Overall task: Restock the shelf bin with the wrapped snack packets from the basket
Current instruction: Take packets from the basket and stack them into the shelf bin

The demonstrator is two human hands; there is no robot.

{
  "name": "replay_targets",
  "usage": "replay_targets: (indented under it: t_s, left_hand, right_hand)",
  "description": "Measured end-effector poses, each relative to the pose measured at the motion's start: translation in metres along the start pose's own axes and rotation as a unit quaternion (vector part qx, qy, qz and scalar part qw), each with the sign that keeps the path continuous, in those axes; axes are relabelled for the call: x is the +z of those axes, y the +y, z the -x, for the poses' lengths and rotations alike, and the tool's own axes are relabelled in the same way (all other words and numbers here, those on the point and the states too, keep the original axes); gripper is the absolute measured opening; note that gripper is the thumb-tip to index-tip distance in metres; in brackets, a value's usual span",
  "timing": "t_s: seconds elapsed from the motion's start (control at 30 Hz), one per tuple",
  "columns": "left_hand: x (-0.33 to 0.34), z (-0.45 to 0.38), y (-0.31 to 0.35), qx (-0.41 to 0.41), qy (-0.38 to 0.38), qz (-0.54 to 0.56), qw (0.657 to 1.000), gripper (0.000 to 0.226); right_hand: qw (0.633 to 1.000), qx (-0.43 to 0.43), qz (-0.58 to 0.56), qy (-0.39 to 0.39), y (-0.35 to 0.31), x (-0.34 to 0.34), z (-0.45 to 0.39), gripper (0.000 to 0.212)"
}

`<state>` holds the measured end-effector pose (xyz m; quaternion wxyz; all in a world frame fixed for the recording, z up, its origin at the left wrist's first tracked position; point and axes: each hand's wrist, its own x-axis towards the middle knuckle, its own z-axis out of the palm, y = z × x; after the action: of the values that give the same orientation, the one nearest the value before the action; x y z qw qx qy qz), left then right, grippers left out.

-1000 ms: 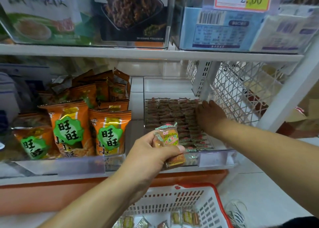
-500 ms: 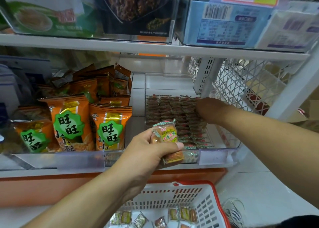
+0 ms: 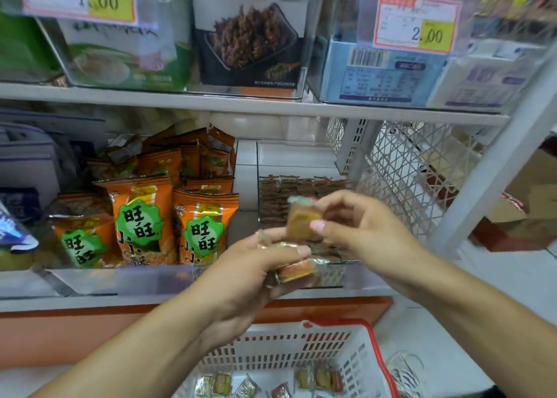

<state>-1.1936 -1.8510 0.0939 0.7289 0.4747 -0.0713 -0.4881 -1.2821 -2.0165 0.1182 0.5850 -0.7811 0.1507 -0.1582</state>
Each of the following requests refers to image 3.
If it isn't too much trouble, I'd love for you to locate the white basket with red rim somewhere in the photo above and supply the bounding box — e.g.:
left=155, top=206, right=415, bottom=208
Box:
left=169, top=319, right=402, bottom=398

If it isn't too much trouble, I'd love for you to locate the person's right hand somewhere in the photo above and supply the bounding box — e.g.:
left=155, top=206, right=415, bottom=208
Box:
left=309, top=190, right=429, bottom=278

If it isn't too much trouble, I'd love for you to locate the brown cardboard box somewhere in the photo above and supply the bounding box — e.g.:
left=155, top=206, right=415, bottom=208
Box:
left=474, top=150, right=557, bottom=252

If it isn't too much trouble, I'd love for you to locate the person's left forearm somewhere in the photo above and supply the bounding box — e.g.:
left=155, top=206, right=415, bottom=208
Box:
left=30, top=302, right=223, bottom=398

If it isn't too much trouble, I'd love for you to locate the dark green product bag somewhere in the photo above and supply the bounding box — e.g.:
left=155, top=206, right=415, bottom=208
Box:
left=0, top=10, right=64, bottom=83

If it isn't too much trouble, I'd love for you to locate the person's right shoe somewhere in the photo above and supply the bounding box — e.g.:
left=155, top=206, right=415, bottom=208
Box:
left=385, top=350, right=429, bottom=398

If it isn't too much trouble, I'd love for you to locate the white perforated side panel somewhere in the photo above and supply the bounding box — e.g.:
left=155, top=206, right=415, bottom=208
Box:
left=326, top=116, right=501, bottom=238

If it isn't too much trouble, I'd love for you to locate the clear plastic shelf front guard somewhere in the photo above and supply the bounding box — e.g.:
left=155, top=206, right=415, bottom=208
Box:
left=0, top=264, right=210, bottom=299

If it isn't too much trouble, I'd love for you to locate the green white product box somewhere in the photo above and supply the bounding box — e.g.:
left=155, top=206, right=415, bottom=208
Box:
left=39, top=0, right=194, bottom=92

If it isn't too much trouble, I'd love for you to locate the group of orange snack bags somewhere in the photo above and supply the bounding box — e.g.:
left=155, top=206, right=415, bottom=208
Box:
left=48, top=125, right=240, bottom=268

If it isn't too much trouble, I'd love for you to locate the orange shelf base panel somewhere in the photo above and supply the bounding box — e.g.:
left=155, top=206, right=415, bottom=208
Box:
left=0, top=296, right=395, bottom=368

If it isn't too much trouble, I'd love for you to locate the black product box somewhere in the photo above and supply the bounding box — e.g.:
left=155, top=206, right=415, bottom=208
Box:
left=187, top=0, right=325, bottom=98

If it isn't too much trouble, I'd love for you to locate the person's left hand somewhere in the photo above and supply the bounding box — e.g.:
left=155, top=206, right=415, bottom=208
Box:
left=193, top=228, right=314, bottom=346

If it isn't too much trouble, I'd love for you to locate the blue product box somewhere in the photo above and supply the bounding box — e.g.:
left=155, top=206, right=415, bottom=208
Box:
left=312, top=0, right=449, bottom=107

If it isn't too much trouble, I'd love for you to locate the blue white snack bag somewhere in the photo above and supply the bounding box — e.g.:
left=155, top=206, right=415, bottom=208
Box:
left=0, top=200, right=40, bottom=253

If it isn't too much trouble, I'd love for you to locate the bundle of snack packets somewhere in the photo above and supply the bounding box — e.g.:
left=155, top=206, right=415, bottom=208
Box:
left=259, top=239, right=320, bottom=285
left=285, top=195, right=327, bottom=244

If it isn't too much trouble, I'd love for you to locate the row of small snack packets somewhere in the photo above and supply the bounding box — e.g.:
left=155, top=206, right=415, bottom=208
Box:
left=259, top=174, right=351, bottom=288

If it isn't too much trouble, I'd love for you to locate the white metal shelf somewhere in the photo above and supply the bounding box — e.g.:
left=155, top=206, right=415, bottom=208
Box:
left=0, top=0, right=557, bottom=313

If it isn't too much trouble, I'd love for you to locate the person's right forearm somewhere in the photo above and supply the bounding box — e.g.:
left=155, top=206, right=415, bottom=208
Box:
left=407, top=247, right=557, bottom=398

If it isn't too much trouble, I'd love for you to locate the pile of small snack packets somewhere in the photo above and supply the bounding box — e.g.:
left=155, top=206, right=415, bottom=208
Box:
left=193, top=361, right=346, bottom=398

